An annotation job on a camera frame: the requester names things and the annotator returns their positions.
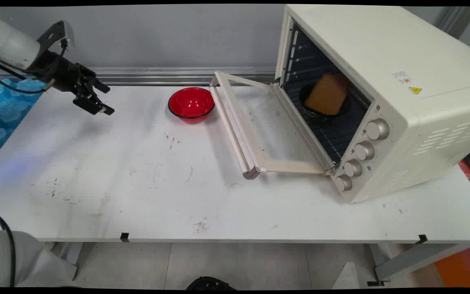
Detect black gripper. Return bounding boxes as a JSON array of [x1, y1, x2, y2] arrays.
[[34, 51, 115, 116]]

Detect cream glass oven door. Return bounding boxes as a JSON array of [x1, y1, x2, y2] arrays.
[[209, 71, 337, 180]]

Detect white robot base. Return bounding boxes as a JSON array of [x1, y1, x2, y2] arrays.
[[0, 229, 79, 287]]

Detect red bowl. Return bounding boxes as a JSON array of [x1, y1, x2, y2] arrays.
[[168, 87, 215, 124]]

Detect blue bubble wrap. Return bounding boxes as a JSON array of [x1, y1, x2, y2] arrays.
[[0, 78, 46, 165]]

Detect white table leg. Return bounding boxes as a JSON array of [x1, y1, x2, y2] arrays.
[[51, 242, 84, 281]]

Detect black dish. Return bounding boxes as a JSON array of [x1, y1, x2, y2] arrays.
[[299, 83, 352, 123]]

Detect black round object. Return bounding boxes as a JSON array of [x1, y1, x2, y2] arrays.
[[186, 276, 236, 291]]

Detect orange-brown bread block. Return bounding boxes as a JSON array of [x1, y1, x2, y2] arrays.
[[304, 73, 350, 116]]

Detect silver oven knob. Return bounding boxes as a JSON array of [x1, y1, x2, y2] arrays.
[[335, 174, 353, 192], [366, 119, 390, 141], [354, 140, 376, 161], [343, 159, 363, 178]]

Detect cream toaster oven body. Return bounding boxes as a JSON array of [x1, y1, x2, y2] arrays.
[[275, 5, 470, 204]]

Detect grey table leg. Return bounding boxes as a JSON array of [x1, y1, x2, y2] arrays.
[[374, 244, 470, 282]]

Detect orange box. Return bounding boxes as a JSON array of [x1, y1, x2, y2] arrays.
[[435, 245, 470, 287]]

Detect aluminium rail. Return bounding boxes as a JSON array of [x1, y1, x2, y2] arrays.
[[0, 67, 278, 87]]

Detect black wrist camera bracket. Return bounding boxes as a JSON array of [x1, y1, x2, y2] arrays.
[[36, 20, 75, 51]]

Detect long black cable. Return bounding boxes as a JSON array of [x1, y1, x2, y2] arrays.
[[0, 198, 16, 287], [0, 55, 71, 95]]

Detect wire oven rack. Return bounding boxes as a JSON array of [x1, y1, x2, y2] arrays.
[[295, 82, 372, 164]]

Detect grey aluminium frame post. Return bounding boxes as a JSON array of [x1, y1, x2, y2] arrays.
[[437, 6, 470, 40]]

